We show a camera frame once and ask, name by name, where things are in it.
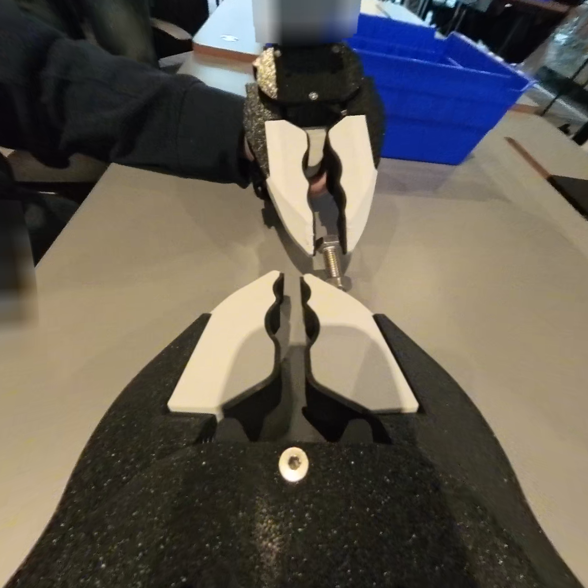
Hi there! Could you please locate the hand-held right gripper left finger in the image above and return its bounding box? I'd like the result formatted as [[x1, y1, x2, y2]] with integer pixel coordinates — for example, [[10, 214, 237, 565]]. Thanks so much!
[[167, 270, 285, 418]]

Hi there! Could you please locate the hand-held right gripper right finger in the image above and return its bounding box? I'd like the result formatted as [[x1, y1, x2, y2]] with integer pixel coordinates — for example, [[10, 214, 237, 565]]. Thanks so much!
[[300, 274, 420, 413]]

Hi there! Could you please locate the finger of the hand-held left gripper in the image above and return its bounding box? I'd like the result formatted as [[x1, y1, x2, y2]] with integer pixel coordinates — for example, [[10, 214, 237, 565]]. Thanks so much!
[[266, 119, 320, 257], [327, 114, 379, 254]]

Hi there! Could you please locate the steel hex bolt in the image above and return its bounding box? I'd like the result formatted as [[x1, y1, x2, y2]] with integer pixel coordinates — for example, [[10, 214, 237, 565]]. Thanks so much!
[[315, 234, 346, 281]]

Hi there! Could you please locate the person's left forearm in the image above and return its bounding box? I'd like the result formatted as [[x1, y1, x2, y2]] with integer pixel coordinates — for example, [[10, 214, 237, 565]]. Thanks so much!
[[0, 0, 251, 189]]

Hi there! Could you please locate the white table with brown edge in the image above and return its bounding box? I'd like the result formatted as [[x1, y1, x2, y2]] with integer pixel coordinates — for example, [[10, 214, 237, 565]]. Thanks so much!
[[193, 0, 259, 58]]

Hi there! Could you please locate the large blue plastic bin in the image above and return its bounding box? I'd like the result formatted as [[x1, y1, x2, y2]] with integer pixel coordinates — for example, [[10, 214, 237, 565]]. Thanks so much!
[[345, 13, 538, 165]]

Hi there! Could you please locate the black table mat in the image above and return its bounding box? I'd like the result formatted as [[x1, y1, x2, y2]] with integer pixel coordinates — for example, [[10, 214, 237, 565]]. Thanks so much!
[[549, 175, 588, 208]]

